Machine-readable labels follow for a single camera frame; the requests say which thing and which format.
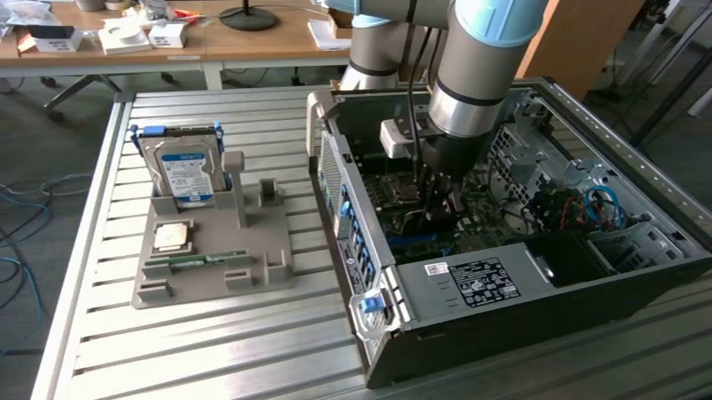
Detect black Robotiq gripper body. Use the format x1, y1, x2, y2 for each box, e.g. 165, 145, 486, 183
416, 133, 490, 183

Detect green graphics card black fan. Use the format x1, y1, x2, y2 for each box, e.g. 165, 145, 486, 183
388, 203, 466, 242

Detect CPU socket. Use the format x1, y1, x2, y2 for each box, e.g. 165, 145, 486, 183
380, 172, 423, 205

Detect green motherboard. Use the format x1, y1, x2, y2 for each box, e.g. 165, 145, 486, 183
360, 160, 535, 266

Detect blue expansion slot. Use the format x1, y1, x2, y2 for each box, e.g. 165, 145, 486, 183
388, 232, 446, 248

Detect perforated metal drive cage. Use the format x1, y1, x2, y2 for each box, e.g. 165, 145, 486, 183
486, 120, 574, 201

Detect grey power supply unit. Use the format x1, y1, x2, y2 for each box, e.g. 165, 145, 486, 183
391, 242, 556, 324

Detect open black PC case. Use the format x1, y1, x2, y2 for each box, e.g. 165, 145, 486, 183
307, 76, 712, 389

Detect metal disk bay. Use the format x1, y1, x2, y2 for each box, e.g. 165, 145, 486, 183
586, 220, 685, 274

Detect white paper stack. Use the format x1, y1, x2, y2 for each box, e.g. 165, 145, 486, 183
307, 18, 352, 51

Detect grey plastic parts rack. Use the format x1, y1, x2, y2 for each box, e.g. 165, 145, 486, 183
130, 150, 297, 310

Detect tall wooden cabinet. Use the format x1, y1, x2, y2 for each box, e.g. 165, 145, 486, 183
514, 0, 649, 101

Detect hard disk with blue rails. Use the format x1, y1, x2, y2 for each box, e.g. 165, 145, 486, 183
128, 121, 229, 209

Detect green RAM stick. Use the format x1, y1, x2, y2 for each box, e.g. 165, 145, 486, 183
148, 249, 249, 268

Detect square CPU chip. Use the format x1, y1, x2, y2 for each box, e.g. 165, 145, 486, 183
152, 221, 196, 253

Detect black round lamp base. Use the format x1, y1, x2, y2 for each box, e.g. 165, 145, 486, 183
217, 0, 279, 32

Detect small white carton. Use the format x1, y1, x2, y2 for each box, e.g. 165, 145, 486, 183
148, 23, 188, 49

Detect white box with tape roll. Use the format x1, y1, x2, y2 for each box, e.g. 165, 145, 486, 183
97, 20, 152, 55

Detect white box black lid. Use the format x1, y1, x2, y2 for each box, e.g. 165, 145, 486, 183
25, 24, 82, 53

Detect clear plastic bags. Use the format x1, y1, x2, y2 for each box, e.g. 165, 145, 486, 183
0, 0, 62, 30

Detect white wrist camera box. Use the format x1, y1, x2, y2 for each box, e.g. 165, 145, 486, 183
377, 118, 432, 160

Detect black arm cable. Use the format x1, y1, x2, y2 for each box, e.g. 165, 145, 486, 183
403, 0, 427, 176

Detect coloured power wire bundle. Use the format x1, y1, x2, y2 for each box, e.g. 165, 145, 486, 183
530, 189, 590, 233

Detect blue data wire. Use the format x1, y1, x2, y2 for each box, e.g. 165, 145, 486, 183
582, 185, 627, 230

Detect dark metal post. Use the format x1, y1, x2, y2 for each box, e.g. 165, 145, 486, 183
630, 0, 712, 147

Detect grey floor cable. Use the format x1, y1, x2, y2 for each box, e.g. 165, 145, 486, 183
0, 172, 93, 197

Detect blue floor cable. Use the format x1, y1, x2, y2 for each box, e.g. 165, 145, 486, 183
0, 182, 50, 355

